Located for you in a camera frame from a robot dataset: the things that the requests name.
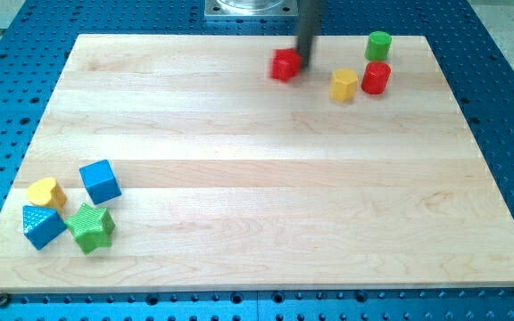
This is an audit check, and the red star block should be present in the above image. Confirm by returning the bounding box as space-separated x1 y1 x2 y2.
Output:
269 48 302 82

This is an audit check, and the wooden board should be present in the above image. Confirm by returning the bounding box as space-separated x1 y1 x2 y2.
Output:
0 34 514 292

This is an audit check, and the green star block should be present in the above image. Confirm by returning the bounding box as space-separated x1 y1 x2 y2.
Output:
64 203 115 254

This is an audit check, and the yellow hexagon block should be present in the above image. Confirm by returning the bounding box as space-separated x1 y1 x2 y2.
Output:
329 68 359 102

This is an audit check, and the red cylinder block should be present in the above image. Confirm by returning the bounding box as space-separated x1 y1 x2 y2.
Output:
361 62 392 95

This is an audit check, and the blue cube block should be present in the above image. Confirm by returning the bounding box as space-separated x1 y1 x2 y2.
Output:
79 160 121 204

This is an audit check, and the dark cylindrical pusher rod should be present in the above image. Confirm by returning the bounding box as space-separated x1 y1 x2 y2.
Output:
295 0 325 70

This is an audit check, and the green cylinder block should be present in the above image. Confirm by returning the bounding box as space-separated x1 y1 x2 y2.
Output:
365 30 392 61

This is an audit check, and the yellow heart block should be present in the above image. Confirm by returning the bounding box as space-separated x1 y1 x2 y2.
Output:
26 177 67 212

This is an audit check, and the blue triangle block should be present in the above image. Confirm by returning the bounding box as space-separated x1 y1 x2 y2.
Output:
22 205 67 251

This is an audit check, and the blue perforated table plate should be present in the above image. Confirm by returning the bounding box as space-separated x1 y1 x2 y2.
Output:
0 0 514 320

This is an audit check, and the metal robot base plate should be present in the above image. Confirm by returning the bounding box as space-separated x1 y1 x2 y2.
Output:
204 0 298 18

